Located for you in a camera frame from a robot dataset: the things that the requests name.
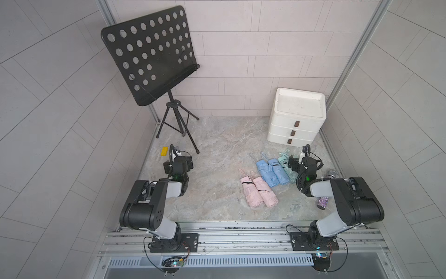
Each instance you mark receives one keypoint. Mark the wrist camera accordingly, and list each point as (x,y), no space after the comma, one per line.
(173,153)
(306,150)

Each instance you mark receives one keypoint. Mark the pink umbrella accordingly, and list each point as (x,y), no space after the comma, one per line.
(250,191)
(267,194)

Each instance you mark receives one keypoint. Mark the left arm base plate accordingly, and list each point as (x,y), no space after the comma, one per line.
(185,242)

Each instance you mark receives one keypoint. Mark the circuit board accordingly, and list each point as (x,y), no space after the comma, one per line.
(321,262)
(172,265)

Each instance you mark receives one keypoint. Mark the purple glitter bottle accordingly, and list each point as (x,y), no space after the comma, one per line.
(323,201)

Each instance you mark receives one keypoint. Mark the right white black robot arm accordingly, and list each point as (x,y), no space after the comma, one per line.
(355,202)

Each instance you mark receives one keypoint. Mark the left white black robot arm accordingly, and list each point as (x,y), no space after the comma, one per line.
(145,206)

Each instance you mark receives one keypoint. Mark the yellow small block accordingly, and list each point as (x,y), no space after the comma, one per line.
(164,151)

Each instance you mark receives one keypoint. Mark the green folded umbrella left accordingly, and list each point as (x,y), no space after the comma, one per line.
(283,160)

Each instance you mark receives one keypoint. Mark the right circuit board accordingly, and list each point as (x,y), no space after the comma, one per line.
(321,262)

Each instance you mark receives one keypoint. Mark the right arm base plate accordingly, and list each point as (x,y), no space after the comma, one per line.
(303,241)

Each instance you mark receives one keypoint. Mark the black perforated music stand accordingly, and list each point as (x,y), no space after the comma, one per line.
(154,54)

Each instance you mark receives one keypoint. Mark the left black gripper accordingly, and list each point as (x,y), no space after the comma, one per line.
(168,167)

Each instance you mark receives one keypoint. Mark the blue folded umbrella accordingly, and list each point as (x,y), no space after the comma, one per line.
(266,172)
(279,171)

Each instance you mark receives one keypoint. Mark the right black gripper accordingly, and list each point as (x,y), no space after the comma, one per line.
(292,164)

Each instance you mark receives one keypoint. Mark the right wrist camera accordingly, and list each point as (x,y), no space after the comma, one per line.
(306,150)

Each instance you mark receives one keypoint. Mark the blue folded umbrella left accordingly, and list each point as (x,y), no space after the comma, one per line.
(266,172)

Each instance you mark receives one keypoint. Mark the aluminium mounting rail frame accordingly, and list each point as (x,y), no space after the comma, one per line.
(246,250)

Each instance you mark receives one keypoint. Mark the left circuit board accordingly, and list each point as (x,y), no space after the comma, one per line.
(172,265)

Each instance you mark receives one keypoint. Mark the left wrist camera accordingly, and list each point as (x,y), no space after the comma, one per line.
(173,153)

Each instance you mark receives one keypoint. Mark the blue folded umbrella right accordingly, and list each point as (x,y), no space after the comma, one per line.
(279,171)

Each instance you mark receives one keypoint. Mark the white three-drawer cabinet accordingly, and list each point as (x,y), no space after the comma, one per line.
(296,117)

